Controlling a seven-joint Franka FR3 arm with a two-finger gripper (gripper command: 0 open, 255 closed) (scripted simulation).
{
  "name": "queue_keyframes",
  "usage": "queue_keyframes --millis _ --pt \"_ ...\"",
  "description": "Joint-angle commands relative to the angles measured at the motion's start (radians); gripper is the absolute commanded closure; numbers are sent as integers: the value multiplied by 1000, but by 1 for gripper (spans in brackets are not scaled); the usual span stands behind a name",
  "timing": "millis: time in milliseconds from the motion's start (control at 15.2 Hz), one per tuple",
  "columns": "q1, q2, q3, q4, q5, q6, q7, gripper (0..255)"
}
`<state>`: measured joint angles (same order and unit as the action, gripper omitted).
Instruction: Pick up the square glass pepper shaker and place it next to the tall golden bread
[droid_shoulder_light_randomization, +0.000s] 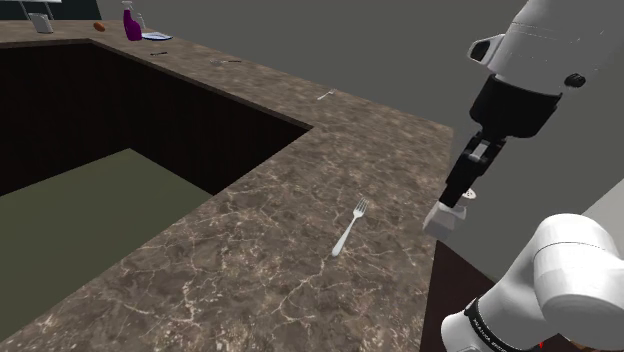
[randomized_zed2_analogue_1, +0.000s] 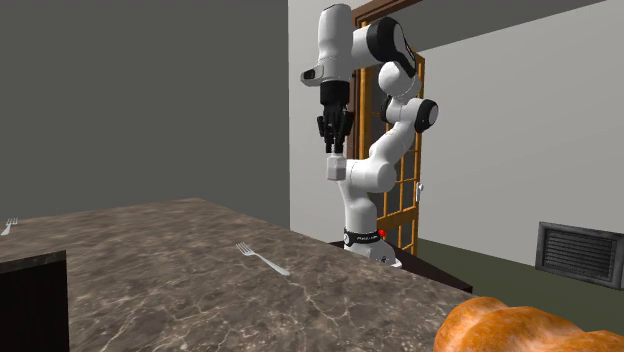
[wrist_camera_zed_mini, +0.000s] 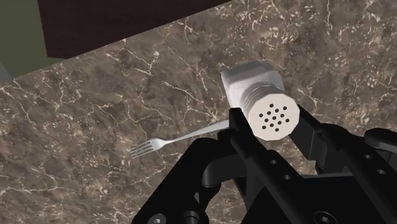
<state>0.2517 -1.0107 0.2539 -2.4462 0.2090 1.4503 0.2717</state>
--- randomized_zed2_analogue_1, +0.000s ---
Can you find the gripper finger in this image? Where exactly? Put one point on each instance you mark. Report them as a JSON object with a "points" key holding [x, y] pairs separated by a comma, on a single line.
{"points": [[347, 124], [322, 126]]}

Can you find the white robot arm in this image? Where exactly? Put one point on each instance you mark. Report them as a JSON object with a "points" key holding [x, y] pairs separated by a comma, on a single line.
{"points": [[360, 209]]}

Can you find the grey wall vent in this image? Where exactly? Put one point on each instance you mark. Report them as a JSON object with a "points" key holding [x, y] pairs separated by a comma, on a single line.
{"points": [[577, 253]]}

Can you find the wooden door with glass panes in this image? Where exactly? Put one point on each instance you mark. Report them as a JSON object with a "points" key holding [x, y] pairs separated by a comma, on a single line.
{"points": [[362, 124]]}

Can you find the silver fork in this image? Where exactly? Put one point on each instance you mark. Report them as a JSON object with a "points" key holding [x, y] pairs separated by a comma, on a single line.
{"points": [[7, 227], [265, 261]]}

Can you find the black box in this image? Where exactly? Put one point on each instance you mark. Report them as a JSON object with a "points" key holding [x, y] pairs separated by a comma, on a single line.
{"points": [[31, 307]]}

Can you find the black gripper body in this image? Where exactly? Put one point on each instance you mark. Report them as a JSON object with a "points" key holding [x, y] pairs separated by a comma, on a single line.
{"points": [[335, 95]]}

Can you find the golden brown bread loaf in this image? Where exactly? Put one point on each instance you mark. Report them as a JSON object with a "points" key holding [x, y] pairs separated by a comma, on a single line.
{"points": [[512, 331]]}

